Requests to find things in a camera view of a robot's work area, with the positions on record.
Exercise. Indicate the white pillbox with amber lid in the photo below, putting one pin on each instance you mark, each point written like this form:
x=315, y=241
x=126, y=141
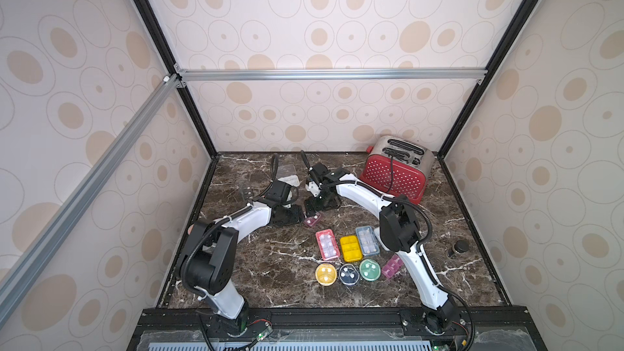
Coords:
x=351, y=249

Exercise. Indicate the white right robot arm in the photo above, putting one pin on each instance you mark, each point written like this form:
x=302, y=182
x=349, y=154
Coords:
x=404, y=228

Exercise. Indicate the clear small pillbox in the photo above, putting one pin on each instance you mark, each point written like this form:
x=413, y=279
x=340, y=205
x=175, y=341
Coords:
x=246, y=191

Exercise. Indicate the aluminium frame side bar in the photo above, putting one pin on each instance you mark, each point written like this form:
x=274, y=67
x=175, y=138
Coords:
x=22, y=277

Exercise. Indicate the small black cap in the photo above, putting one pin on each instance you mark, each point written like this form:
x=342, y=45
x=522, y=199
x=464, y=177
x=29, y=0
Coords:
x=459, y=247

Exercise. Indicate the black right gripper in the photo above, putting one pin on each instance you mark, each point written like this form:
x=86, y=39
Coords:
x=317, y=172

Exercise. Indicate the green round pillbox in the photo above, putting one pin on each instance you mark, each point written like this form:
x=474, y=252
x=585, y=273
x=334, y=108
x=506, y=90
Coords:
x=369, y=270

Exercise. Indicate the white pillbox clear lid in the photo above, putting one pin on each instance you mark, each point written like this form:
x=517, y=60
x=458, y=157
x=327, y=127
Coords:
x=288, y=174

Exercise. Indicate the red pillbox clear lid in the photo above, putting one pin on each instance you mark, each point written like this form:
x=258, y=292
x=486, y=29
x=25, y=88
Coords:
x=327, y=244

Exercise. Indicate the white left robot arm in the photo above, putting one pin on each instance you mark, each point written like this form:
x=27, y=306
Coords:
x=207, y=259

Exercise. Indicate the aluminium frame crossbar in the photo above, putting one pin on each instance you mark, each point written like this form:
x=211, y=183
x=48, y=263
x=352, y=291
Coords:
x=345, y=74

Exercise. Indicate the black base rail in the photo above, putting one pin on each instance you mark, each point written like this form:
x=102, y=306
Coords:
x=487, y=328

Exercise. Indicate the teal rectangular pillbox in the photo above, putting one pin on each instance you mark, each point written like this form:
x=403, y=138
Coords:
x=367, y=241

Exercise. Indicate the dark blue round pillbox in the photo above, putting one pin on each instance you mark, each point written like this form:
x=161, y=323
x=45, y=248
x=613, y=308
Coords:
x=348, y=275

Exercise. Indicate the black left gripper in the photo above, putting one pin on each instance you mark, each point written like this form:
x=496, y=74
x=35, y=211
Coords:
x=297, y=215

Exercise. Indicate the yellow round pillbox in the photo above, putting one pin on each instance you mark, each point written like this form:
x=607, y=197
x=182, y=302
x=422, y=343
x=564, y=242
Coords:
x=326, y=274

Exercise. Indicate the purple pillbox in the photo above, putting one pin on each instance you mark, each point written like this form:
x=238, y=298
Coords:
x=313, y=220
x=392, y=267

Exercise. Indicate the red and silver toaster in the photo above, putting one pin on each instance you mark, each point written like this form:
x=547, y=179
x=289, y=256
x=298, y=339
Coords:
x=398, y=167

